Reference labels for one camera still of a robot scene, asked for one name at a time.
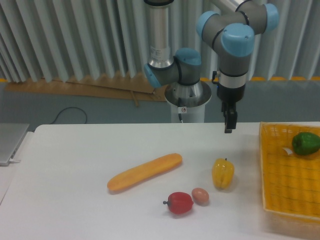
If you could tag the orange toy bread loaf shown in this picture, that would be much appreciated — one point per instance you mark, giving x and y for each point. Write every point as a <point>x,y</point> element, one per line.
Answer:
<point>145,171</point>

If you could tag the brown toy egg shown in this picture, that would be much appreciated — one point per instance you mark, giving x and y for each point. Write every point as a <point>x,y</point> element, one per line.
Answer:
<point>200,195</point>

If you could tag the red toy bell pepper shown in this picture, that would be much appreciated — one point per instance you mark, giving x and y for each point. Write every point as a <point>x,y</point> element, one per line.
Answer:
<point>179,203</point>

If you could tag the brown cardboard sheet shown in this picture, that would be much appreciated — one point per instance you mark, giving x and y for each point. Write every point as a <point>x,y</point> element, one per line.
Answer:
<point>135,88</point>

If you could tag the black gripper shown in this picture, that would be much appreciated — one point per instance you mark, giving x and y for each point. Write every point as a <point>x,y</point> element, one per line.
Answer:
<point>230,95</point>

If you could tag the green toy bell pepper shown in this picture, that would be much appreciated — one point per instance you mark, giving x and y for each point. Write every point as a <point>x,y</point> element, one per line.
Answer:
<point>305,143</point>

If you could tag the silver laptop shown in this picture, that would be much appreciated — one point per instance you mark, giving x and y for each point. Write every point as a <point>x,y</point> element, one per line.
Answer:
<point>11,137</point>

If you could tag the yellow woven basket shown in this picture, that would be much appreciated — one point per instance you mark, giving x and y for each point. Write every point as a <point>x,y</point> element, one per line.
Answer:
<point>290,183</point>

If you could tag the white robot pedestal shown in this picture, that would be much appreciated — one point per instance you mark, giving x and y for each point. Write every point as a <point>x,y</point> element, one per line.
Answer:
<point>188,110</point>

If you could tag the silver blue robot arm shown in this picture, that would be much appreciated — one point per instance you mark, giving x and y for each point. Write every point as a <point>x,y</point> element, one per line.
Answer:
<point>230,36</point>

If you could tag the white paper label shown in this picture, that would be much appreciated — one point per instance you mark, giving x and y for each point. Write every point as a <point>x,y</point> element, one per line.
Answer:
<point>288,151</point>

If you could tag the yellow toy bell pepper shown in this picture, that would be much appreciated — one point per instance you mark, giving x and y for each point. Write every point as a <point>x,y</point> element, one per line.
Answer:
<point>222,173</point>

